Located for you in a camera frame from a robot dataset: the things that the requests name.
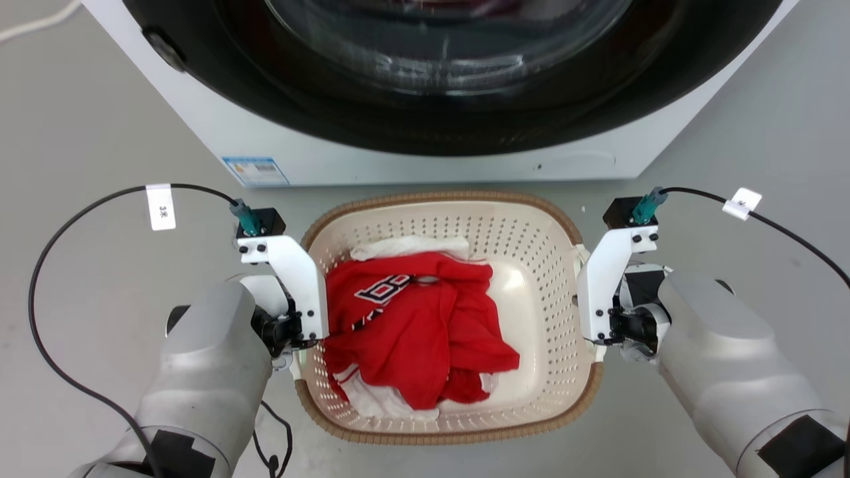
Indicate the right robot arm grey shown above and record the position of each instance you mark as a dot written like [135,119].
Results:
[730,372]

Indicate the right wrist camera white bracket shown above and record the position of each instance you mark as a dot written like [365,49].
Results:
[601,285]

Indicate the black round washer door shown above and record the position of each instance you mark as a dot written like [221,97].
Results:
[465,126]

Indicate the white washing machine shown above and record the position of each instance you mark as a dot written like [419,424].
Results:
[279,139]

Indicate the cream perforated laundry basket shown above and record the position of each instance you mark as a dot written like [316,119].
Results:
[538,312]

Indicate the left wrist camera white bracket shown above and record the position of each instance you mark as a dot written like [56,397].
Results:
[299,279]

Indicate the red printed garment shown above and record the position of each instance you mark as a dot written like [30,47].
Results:
[412,332]

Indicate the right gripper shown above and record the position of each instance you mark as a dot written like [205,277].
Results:
[637,328]

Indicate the blue energy label sticker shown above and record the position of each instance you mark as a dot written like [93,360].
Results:
[255,171]

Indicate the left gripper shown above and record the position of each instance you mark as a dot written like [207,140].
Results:
[282,328]

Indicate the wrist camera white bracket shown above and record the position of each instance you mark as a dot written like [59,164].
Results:
[299,279]
[601,285]

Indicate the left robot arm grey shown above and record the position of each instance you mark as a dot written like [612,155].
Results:
[206,378]

